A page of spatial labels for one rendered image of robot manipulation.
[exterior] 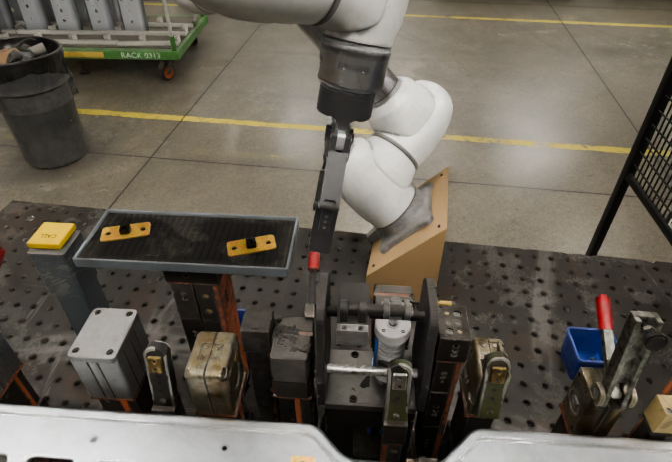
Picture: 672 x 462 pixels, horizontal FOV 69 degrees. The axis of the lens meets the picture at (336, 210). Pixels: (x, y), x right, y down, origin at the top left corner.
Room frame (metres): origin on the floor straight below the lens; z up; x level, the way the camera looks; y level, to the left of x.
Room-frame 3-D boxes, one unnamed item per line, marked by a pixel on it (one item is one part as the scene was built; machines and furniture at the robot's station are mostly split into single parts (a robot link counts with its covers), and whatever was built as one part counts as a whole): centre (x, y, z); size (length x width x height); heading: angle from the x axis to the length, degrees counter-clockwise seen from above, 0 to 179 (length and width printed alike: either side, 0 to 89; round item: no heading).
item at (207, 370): (0.46, 0.20, 0.89); 0.13 x 0.11 x 0.38; 176
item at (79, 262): (0.65, 0.26, 1.16); 0.37 x 0.14 x 0.02; 86
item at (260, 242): (0.63, 0.15, 1.17); 0.08 x 0.04 x 0.01; 105
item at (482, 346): (0.47, -0.25, 0.88); 0.11 x 0.09 x 0.37; 176
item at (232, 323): (0.65, 0.26, 0.92); 0.10 x 0.08 x 0.45; 86
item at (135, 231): (0.67, 0.38, 1.17); 0.08 x 0.04 x 0.01; 102
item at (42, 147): (2.80, 1.87, 0.36); 0.54 x 0.50 x 0.73; 172
